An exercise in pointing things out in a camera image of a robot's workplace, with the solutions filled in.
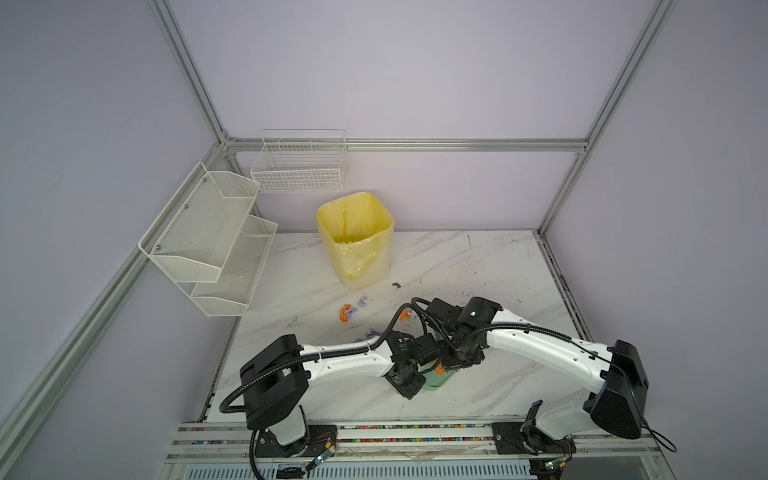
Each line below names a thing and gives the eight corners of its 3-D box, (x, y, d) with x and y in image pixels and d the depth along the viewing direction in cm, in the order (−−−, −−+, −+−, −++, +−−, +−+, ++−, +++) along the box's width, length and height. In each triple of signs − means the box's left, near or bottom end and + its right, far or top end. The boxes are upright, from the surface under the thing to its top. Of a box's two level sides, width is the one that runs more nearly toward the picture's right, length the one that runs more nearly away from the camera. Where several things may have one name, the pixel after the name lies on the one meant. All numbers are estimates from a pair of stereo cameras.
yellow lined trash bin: (348, 305, 101) (338, 257, 81) (323, 258, 114) (309, 206, 94) (402, 281, 107) (404, 231, 87) (372, 239, 121) (368, 187, 101)
